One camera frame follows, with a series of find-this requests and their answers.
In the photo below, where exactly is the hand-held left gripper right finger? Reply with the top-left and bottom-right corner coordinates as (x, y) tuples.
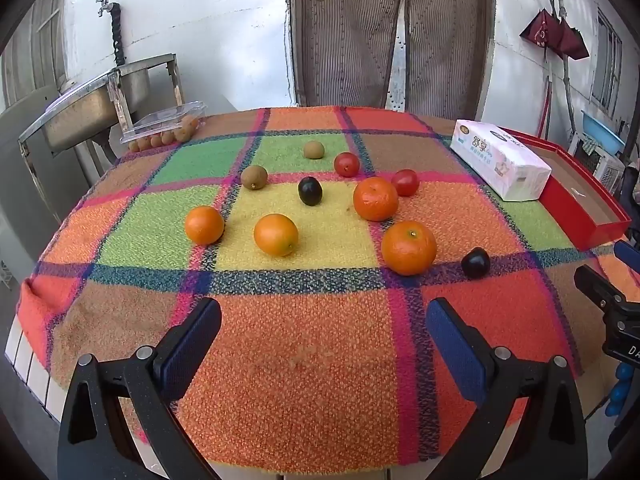
(425, 297), (588, 480)

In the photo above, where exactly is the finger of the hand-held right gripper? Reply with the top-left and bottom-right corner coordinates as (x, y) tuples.
(614, 240), (640, 273)
(574, 264), (640, 313)

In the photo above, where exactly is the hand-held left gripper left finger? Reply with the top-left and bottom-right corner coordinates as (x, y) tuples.
(57, 296), (223, 480)

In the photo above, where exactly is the red cardboard box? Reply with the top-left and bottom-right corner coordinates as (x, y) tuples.
(500, 127), (632, 251)

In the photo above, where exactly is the dark purple plum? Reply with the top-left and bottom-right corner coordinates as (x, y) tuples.
(460, 247), (491, 279)
(298, 176), (323, 207)

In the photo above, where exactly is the large orange with stem mark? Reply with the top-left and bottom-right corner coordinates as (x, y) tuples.
(381, 220), (438, 277)

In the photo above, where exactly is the small smooth orange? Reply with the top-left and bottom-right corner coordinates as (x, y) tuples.
(184, 205), (226, 246)

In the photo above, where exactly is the yellowish smooth orange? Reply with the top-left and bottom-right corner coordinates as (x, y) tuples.
(253, 213), (300, 257)

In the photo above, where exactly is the deep orange tangerine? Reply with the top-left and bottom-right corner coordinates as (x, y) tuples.
(352, 176), (400, 222)

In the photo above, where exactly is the red tomato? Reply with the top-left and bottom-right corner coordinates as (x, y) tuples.
(391, 169), (420, 197)
(333, 151), (361, 178)

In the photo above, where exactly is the person's right hand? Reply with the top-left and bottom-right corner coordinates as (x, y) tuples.
(605, 362), (636, 418)

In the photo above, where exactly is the white air conditioner unit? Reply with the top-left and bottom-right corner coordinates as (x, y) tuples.
(567, 130), (626, 193)

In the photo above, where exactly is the colourful plaid blanket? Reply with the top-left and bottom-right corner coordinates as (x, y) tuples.
(17, 105), (640, 476)

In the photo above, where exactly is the blue plastic basin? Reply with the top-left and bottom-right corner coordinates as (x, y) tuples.
(581, 110), (626, 156)

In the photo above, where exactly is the white tissue pack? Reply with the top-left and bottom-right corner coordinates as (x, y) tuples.
(450, 119), (552, 202)

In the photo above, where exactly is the red pole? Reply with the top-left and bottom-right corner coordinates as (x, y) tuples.
(542, 77), (555, 138)

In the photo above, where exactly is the bare wooden stick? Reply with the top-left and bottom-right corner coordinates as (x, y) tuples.
(547, 0), (577, 156)

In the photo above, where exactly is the barred window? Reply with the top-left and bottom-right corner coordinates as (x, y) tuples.
(590, 7), (623, 116)

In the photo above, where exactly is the pile of brown longans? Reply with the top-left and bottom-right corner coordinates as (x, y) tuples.
(127, 115), (198, 153)

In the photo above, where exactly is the clear plastic container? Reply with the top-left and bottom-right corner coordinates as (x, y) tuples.
(120, 101), (208, 153)

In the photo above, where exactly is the dark red umbrella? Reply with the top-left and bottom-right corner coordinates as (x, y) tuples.
(520, 7), (590, 63)

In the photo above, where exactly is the stainless steel sink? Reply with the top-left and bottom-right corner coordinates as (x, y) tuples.
(18, 52), (186, 158)

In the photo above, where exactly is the black spiral hose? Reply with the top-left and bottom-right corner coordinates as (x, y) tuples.
(111, 2), (125, 67)

